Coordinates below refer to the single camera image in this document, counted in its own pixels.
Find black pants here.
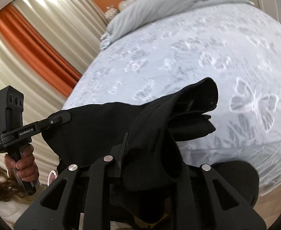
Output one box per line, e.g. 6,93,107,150
42,78,259,229

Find person's left hand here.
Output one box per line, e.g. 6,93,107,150
4,144,39,183

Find orange curtain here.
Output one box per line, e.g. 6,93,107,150
0,5,81,97

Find cream curtain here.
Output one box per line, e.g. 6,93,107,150
0,0,107,166

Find white floral bed sheet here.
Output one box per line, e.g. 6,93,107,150
63,4,281,194

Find grey duvet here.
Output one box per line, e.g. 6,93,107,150
100,0,251,51

